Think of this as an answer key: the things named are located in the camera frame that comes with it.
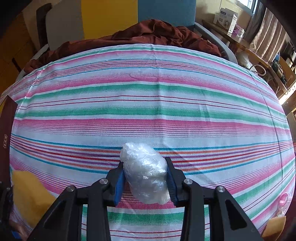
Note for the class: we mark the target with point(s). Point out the white plastic bag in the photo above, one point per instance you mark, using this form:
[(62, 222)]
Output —
[(249, 66)]

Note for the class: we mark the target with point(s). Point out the small purple box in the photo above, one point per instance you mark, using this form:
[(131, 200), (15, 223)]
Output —
[(238, 31)]

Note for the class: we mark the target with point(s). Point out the yellow sponge block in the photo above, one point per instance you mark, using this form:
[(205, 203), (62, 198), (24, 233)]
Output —
[(30, 199)]

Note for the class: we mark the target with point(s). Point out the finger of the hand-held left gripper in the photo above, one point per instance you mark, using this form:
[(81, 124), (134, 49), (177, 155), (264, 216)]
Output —
[(4, 199)]

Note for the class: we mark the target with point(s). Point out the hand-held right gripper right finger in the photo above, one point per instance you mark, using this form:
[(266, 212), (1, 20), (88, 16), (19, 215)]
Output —
[(173, 185)]

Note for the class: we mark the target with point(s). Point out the pink checked curtain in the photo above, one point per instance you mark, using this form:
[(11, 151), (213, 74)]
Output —
[(266, 34)]

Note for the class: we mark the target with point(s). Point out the wooden wardrobe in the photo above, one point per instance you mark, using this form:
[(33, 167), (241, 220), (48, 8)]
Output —
[(13, 46)]

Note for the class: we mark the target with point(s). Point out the tan block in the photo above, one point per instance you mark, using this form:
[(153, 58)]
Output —
[(275, 228)]

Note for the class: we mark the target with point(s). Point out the grey yellow blue chair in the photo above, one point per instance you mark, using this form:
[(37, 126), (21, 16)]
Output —
[(104, 18)]

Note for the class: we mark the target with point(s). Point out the striped tablecloth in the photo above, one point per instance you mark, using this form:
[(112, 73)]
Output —
[(161, 104)]

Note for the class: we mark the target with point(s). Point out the clear plastic wrapper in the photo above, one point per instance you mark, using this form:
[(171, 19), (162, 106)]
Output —
[(284, 201)]

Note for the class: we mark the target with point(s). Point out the dark red cloth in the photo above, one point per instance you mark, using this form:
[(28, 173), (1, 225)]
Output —
[(150, 32)]

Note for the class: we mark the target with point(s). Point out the dark brown box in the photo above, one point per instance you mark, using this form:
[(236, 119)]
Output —
[(8, 129)]

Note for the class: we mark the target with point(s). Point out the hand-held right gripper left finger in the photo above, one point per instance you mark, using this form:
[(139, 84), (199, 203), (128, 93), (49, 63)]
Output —
[(119, 183)]

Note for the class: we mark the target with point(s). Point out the white plastic ball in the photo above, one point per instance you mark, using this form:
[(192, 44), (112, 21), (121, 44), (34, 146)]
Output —
[(145, 171)]

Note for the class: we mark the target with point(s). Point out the white cardboard box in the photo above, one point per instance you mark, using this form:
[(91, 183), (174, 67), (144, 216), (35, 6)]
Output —
[(225, 19)]

